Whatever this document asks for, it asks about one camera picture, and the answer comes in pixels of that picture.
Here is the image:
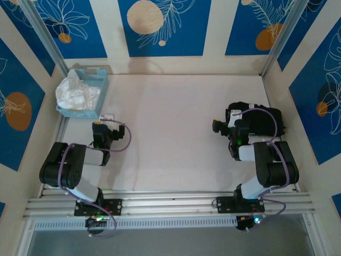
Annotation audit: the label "white t-shirt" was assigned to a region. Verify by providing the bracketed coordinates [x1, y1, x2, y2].
[55, 69, 101, 110]

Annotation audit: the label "black folded t-shirt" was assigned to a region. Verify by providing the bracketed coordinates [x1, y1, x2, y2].
[225, 101, 287, 139]

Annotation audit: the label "light blue plastic basket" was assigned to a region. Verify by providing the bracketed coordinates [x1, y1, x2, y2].
[55, 68, 110, 119]

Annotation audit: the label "black controller board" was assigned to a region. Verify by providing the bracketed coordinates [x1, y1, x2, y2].
[85, 216, 109, 229]
[236, 215, 264, 231]

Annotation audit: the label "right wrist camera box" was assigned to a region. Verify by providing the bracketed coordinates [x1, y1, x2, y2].
[229, 109, 242, 126]

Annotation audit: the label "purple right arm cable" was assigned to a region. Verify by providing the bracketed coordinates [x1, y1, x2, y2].
[238, 108, 291, 232]

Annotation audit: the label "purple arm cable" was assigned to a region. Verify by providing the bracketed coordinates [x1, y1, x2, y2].
[58, 120, 133, 238]
[238, 108, 291, 232]

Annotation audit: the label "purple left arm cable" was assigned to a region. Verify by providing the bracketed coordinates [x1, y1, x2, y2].
[58, 120, 133, 238]

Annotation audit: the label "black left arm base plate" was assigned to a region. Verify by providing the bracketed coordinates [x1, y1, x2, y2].
[74, 198, 124, 217]

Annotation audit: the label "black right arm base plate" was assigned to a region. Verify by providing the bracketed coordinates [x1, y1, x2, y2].
[215, 196, 266, 214]

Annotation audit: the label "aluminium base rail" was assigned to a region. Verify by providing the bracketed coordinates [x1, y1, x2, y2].
[22, 190, 316, 221]

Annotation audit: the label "aluminium frame post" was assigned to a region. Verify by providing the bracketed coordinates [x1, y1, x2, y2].
[20, 0, 69, 77]
[261, 0, 311, 78]

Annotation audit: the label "white slotted cable duct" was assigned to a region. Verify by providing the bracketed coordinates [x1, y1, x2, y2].
[33, 216, 238, 231]

